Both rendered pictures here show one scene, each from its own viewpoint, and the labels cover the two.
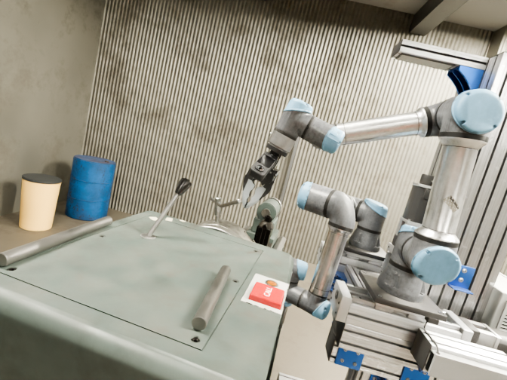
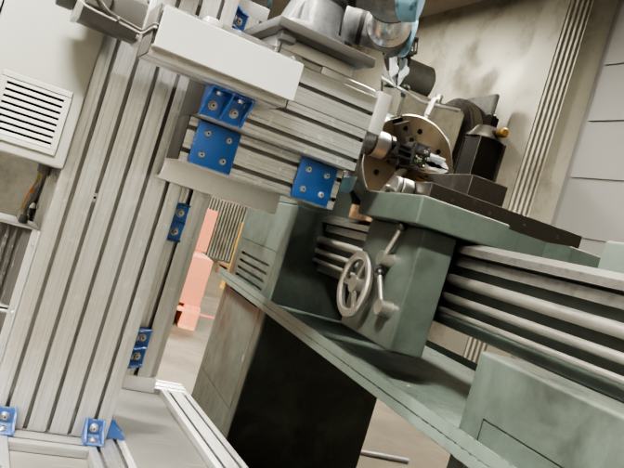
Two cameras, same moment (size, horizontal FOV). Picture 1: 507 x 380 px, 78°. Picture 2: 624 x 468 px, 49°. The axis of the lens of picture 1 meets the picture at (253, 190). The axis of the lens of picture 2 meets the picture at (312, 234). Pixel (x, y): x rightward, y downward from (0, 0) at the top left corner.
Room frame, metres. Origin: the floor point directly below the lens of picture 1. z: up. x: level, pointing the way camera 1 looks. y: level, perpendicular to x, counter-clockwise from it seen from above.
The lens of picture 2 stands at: (2.82, -1.22, 0.78)
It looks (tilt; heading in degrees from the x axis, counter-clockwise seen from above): 0 degrees down; 150
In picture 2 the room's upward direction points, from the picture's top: 17 degrees clockwise
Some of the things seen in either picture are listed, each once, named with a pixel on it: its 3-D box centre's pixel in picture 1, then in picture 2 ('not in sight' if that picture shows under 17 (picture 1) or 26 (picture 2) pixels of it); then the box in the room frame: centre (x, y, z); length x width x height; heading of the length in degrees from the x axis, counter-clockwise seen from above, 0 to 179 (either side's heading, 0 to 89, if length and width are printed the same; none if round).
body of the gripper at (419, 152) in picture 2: not in sight; (406, 153); (1.24, -0.08, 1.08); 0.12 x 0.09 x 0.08; 79
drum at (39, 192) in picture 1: (38, 202); not in sight; (3.35, 2.31, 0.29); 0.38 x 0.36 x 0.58; 86
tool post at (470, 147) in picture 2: (262, 235); (479, 161); (1.57, -0.10, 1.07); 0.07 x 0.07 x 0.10; 80
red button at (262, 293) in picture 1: (266, 296); not in sight; (0.56, -0.07, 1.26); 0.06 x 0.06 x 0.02; 80
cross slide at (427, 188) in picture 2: not in sight; (486, 216); (1.59, -0.05, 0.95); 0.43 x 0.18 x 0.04; 80
